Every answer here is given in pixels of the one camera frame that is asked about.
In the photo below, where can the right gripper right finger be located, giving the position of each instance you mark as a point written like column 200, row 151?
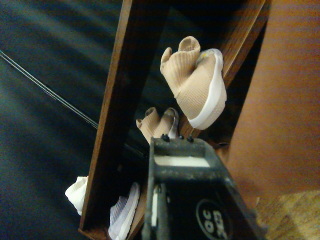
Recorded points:
column 185, row 172

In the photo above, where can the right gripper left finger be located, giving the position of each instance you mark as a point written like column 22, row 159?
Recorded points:
column 160, row 217

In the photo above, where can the beige shoe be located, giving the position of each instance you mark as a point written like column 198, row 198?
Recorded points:
column 197, row 85
column 155, row 125

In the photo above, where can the pale purple shoe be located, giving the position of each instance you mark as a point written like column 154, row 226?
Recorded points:
column 123, row 215

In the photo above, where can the white shoe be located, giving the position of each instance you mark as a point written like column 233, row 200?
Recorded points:
column 76, row 193

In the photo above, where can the brown shoe rack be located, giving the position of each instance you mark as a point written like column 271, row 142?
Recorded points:
column 120, row 100

